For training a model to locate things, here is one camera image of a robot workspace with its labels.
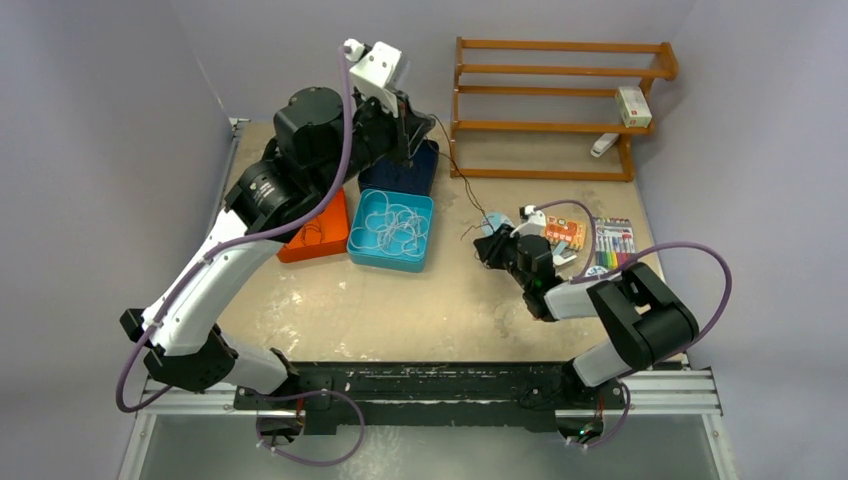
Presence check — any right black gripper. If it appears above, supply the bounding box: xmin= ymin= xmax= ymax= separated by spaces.
xmin=474 ymin=223 xmax=532 ymax=290

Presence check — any brown cable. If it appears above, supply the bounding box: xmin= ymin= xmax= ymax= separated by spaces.
xmin=299 ymin=218 xmax=327 ymax=248
xmin=405 ymin=113 xmax=495 ymax=270

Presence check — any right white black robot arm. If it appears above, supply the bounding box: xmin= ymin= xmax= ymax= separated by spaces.
xmin=473 ymin=225 xmax=700 ymax=407

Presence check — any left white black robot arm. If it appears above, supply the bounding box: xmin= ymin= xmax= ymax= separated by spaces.
xmin=121 ymin=87 xmax=435 ymax=409

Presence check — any blue blister pack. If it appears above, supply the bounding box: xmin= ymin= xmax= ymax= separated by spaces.
xmin=480 ymin=212 xmax=515 ymax=236

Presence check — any dark blue plastic tray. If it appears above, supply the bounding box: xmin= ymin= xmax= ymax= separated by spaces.
xmin=357 ymin=140 xmax=440 ymax=196

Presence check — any orange card pack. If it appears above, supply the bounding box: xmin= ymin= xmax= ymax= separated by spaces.
xmin=543 ymin=216 xmax=587 ymax=252

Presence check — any small light blue stapler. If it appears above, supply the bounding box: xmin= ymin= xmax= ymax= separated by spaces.
xmin=552 ymin=242 xmax=577 ymax=268

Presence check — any light blue plastic tray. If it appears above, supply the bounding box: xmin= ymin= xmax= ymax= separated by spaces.
xmin=347 ymin=189 xmax=434 ymax=273

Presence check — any orange plastic tray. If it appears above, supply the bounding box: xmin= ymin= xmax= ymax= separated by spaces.
xmin=276 ymin=189 xmax=351 ymax=263

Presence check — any coloured marker set pack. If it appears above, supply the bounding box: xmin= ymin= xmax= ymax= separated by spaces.
xmin=590 ymin=217 xmax=636 ymax=271

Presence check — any white stapler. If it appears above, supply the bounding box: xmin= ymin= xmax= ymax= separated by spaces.
xmin=590 ymin=133 xmax=620 ymax=158

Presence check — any white cardboard box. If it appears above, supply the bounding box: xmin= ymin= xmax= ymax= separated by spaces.
xmin=615 ymin=86 xmax=653 ymax=128

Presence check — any wooden shelf rack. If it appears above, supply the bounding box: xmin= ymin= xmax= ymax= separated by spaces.
xmin=449 ymin=36 xmax=680 ymax=183

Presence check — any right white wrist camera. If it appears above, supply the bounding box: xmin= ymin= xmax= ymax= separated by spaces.
xmin=512 ymin=205 xmax=547 ymax=236

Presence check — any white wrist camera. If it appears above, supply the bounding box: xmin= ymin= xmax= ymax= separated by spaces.
xmin=342 ymin=38 xmax=407 ymax=118
xmin=512 ymin=205 xmax=547 ymax=236

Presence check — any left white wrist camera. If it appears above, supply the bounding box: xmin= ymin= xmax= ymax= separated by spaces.
xmin=342 ymin=38 xmax=407 ymax=118

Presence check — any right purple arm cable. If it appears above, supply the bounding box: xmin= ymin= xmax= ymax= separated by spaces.
xmin=529 ymin=199 xmax=734 ymax=452

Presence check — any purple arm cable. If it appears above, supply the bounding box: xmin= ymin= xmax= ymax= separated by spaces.
xmin=529 ymin=199 xmax=734 ymax=452
xmin=115 ymin=43 xmax=367 ymax=468

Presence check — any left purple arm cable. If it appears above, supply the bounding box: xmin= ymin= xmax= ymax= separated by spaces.
xmin=115 ymin=43 xmax=367 ymax=468

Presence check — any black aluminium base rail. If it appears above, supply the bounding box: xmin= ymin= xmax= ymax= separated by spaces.
xmin=135 ymin=357 xmax=723 ymax=439

